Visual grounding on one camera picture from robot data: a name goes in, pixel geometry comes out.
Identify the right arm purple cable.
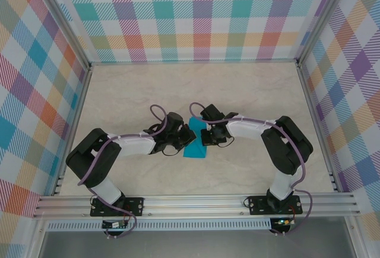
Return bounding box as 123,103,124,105
189,102,314,237

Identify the aluminium frame floor rail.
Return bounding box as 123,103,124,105
88,58,300,65
296,62,341,193
52,65,93,197

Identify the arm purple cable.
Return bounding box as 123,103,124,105
189,102,314,237
77,104,169,240

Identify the left gripper black cable loop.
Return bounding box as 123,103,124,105
162,146,182,157

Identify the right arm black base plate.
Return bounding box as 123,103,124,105
248,195,303,216

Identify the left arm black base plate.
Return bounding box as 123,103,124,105
90,197,145,218

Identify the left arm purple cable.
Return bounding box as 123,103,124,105
77,104,169,240

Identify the small black circuit board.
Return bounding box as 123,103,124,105
102,220,129,229

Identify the circuit board with green light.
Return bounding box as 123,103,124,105
274,218,297,227

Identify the aluminium mounting rail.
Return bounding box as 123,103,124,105
32,192,362,219

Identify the grey metal panel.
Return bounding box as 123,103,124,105
38,230,357,258

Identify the slotted grey cable duct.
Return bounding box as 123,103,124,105
46,218,273,231

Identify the aluminium frame post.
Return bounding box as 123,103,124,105
35,0,93,71
296,0,353,69

